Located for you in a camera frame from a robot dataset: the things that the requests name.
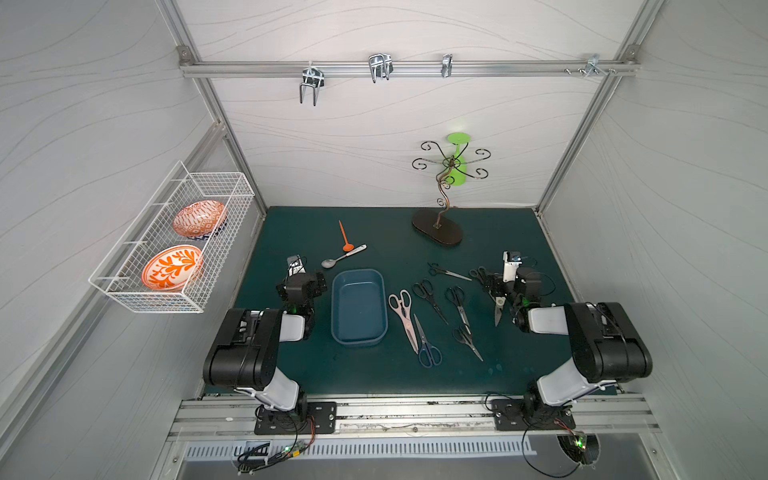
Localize metal double hook middle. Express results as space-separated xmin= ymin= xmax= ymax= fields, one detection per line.
xmin=368 ymin=53 xmax=394 ymax=83

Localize blue handled scissors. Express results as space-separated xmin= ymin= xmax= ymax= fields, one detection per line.
xmin=412 ymin=315 xmax=443 ymax=368

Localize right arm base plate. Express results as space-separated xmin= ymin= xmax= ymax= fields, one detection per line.
xmin=487 ymin=397 xmax=576 ymax=432

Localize black metal tree stand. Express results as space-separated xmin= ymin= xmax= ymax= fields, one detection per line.
xmin=411 ymin=140 xmax=492 ymax=246

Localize black scissors by gripper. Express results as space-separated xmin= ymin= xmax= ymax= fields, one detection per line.
xmin=470 ymin=266 xmax=493 ymax=289

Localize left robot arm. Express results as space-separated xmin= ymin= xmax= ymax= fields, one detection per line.
xmin=202 ymin=272 xmax=327 ymax=420

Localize metal single hook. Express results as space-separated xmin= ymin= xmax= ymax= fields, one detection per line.
xmin=441 ymin=54 xmax=453 ymax=78

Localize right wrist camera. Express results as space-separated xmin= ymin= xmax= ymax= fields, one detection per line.
xmin=502 ymin=251 xmax=522 ymax=283

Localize orange plastic spoon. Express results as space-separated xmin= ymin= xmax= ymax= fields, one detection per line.
xmin=338 ymin=220 xmax=355 ymax=253

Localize black scissors small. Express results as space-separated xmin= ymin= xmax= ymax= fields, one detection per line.
xmin=452 ymin=327 xmax=483 ymax=361

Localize white wire basket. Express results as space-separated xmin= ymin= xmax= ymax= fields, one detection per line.
xmin=89 ymin=162 xmax=253 ymax=314

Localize orange patterned bowl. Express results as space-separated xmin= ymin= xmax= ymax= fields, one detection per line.
xmin=141 ymin=244 xmax=203 ymax=292
xmin=171 ymin=200 xmax=228 ymax=240

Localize metal hook right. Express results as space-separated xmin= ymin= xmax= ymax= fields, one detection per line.
xmin=564 ymin=54 xmax=618 ymax=79

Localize metal double hook left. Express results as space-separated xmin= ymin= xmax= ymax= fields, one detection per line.
xmin=299 ymin=66 xmax=325 ymax=106

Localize aluminium top rail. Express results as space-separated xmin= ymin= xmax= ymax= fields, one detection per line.
xmin=180 ymin=58 xmax=640 ymax=80

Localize orange patterned bowl rear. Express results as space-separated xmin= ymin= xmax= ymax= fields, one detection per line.
xmin=171 ymin=200 xmax=228 ymax=240

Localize metal spoon white handle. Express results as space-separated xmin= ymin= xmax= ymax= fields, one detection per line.
xmin=321 ymin=245 xmax=367 ymax=269

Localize beige handled kitchen scissors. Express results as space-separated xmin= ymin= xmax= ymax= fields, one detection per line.
xmin=494 ymin=296 xmax=506 ymax=327

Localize black scissors top thin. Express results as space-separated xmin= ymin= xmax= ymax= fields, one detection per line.
xmin=427 ymin=262 xmax=473 ymax=282

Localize aluminium front rail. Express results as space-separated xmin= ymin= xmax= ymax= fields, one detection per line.
xmin=167 ymin=394 xmax=661 ymax=441

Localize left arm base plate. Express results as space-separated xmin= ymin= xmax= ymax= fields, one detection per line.
xmin=253 ymin=401 xmax=338 ymax=435

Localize aluminium rail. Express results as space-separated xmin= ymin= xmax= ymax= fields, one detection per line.
xmin=167 ymin=394 xmax=661 ymax=441
xmin=180 ymin=58 xmax=640 ymax=80

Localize green table mat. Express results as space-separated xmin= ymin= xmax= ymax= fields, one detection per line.
xmin=235 ymin=207 xmax=572 ymax=395

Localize metal double hook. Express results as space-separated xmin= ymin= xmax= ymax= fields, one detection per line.
xmin=299 ymin=66 xmax=325 ymax=106
xmin=368 ymin=53 xmax=394 ymax=83

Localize orange patterned bowl front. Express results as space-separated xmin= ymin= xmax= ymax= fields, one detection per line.
xmin=141 ymin=244 xmax=203 ymax=292

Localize blue plastic storage box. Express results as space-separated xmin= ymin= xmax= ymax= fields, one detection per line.
xmin=331 ymin=269 xmax=388 ymax=348

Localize pink handled scissors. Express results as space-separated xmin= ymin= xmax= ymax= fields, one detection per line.
xmin=388 ymin=289 xmax=419 ymax=353

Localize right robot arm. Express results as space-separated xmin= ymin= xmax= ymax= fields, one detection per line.
xmin=482 ymin=268 xmax=653 ymax=422

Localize white vent strip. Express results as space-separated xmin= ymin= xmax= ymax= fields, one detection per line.
xmin=185 ymin=435 xmax=537 ymax=463

